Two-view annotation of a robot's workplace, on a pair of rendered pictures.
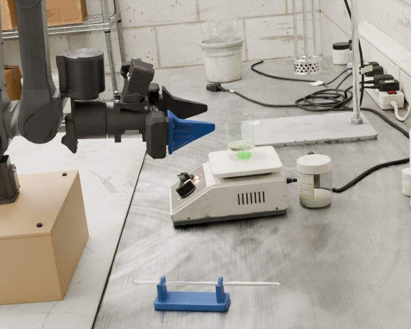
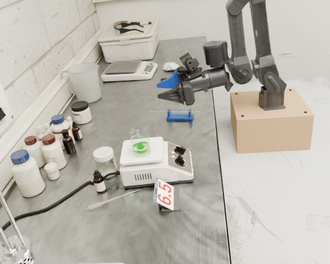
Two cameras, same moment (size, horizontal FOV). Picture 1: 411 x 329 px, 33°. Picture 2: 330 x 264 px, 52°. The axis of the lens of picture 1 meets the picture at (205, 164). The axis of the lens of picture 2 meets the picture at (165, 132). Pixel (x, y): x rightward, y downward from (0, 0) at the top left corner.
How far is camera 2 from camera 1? 197 cm
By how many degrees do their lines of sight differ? 130
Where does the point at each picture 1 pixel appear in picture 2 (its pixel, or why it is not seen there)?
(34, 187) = (254, 110)
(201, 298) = (176, 116)
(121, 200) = (229, 186)
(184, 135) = (171, 83)
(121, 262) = (212, 136)
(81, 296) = (223, 121)
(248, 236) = not seen: hidden behind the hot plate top
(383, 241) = (96, 144)
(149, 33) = not seen: outside the picture
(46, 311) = not seen: hidden behind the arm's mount
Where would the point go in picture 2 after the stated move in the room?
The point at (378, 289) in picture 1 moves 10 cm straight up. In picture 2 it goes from (114, 123) to (109, 99)
